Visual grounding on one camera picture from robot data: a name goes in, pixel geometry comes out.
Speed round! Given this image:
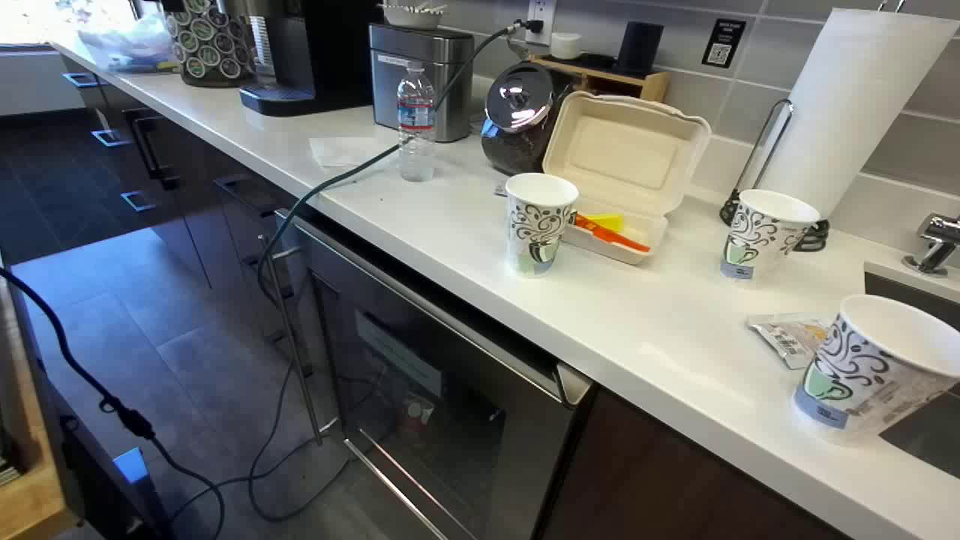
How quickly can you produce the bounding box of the wooden counter rack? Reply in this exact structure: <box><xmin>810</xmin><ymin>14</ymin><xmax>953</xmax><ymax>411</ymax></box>
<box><xmin>523</xmin><ymin>53</ymin><xmax>674</xmax><ymax>105</ymax></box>

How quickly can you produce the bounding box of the patterned paper cup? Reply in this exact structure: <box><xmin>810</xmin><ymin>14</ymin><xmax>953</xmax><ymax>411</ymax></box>
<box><xmin>718</xmin><ymin>185</ymin><xmax>822</xmax><ymax>281</ymax></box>
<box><xmin>791</xmin><ymin>291</ymin><xmax>960</xmax><ymax>439</ymax></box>
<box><xmin>502</xmin><ymin>171</ymin><xmax>582</xmax><ymax>277</ymax></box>

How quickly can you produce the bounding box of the yellow plastic utensil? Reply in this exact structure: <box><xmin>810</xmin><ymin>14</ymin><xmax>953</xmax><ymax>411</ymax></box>
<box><xmin>582</xmin><ymin>211</ymin><xmax>631</xmax><ymax>233</ymax></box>

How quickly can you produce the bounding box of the orange plastic fork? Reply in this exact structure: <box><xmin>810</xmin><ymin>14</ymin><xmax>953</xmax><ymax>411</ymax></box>
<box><xmin>569</xmin><ymin>214</ymin><xmax>655</xmax><ymax>254</ymax></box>

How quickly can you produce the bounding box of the clear plastic water bottle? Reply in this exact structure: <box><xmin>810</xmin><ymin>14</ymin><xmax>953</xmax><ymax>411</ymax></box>
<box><xmin>394</xmin><ymin>59</ymin><xmax>441</xmax><ymax>185</ymax></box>

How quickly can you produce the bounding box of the black round capsule coffee machine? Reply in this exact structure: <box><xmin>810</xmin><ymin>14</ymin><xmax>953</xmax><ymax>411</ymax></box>
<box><xmin>476</xmin><ymin>62</ymin><xmax>578</xmax><ymax>178</ymax></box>

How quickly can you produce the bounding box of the beige clamshell takeout container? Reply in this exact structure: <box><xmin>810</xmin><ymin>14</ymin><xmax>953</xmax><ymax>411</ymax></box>
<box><xmin>536</xmin><ymin>87</ymin><xmax>714</xmax><ymax>267</ymax></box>

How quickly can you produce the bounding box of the silver metal box appliance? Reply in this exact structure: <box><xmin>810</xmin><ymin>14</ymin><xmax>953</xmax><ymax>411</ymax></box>
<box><xmin>367</xmin><ymin>22</ymin><xmax>476</xmax><ymax>145</ymax></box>

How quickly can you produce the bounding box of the small white box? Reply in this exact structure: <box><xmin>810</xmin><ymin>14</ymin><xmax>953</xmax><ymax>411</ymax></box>
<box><xmin>545</xmin><ymin>30</ymin><xmax>585</xmax><ymax>62</ymax></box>

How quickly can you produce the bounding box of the black silver Keurig coffee maker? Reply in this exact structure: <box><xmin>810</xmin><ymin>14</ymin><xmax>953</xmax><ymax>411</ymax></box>
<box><xmin>236</xmin><ymin>0</ymin><xmax>387</xmax><ymax>117</ymax></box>

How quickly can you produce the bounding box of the black box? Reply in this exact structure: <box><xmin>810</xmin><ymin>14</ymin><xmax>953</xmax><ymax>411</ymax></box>
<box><xmin>614</xmin><ymin>17</ymin><xmax>667</xmax><ymax>77</ymax></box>

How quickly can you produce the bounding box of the small foil packet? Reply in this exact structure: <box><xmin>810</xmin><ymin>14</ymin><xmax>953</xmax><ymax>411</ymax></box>
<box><xmin>745</xmin><ymin>313</ymin><xmax>835</xmax><ymax>372</ymax></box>

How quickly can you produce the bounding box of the white paper towel roll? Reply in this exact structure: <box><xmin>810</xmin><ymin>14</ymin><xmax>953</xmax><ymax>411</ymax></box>
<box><xmin>758</xmin><ymin>7</ymin><xmax>960</xmax><ymax>223</ymax></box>

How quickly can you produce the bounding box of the clear plastic bag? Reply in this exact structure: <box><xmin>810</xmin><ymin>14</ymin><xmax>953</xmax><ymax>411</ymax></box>
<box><xmin>75</xmin><ymin>2</ymin><xmax>184</xmax><ymax>76</ymax></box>

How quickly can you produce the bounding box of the chrome faucet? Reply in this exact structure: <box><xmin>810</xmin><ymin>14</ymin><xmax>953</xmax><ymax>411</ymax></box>
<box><xmin>903</xmin><ymin>211</ymin><xmax>960</xmax><ymax>278</ymax></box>

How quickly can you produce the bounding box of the dark countertop sink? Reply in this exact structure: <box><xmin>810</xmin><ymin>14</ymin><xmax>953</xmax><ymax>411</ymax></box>
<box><xmin>865</xmin><ymin>267</ymin><xmax>960</xmax><ymax>479</ymax></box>

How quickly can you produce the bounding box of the white low cabinet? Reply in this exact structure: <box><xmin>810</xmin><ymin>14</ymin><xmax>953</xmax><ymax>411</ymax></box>
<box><xmin>0</xmin><ymin>43</ymin><xmax>92</xmax><ymax>117</ymax></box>

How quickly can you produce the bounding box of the wooden cart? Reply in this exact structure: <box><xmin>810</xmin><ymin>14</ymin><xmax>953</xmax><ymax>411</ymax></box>
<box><xmin>0</xmin><ymin>287</ymin><xmax>72</xmax><ymax>540</ymax></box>

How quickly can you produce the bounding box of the green blue cable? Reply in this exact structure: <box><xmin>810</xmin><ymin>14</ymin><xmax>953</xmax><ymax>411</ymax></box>
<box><xmin>244</xmin><ymin>17</ymin><xmax>529</xmax><ymax>528</ymax></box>

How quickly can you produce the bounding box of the white wall outlet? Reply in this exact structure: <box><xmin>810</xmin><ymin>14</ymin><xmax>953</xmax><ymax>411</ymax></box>
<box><xmin>523</xmin><ymin>0</ymin><xmax>561</xmax><ymax>39</ymax></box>

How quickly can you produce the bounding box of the black wire paper towel holder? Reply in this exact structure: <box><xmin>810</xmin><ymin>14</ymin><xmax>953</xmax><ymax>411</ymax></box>
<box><xmin>718</xmin><ymin>0</ymin><xmax>909</xmax><ymax>254</ymax></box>

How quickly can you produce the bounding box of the black wall plate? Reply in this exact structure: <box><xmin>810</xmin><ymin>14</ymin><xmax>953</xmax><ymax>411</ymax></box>
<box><xmin>699</xmin><ymin>14</ymin><xmax>751</xmax><ymax>73</ymax></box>

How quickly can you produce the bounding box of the black cabinet handle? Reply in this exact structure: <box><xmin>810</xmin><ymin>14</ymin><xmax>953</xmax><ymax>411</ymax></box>
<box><xmin>128</xmin><ymin>111</ymin><xmax>176</xmax><ymax>193</ymax></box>

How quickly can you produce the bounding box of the wire coffee pod carousel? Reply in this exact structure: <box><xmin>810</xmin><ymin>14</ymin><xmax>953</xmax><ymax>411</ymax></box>
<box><xmin>163</xmin><ymin>0</ymin><xmax>257</xmax><ymax>91</ymax></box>

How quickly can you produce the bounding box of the black floor cable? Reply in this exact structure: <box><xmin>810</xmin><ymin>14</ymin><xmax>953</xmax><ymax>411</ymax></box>
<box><xmin>0</xmin><ymin>264</ymin><xmax>227</xmax><ymax>540</ymax></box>

